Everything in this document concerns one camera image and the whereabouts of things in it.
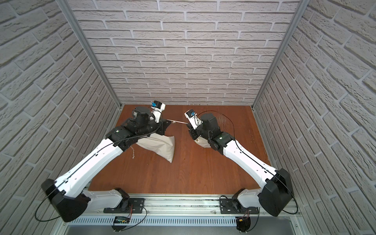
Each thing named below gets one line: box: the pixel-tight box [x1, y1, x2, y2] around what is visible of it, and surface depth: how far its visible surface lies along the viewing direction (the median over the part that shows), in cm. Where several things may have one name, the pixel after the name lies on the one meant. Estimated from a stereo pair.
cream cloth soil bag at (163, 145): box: [136, 133, 176, 164], surface depth 89 cm
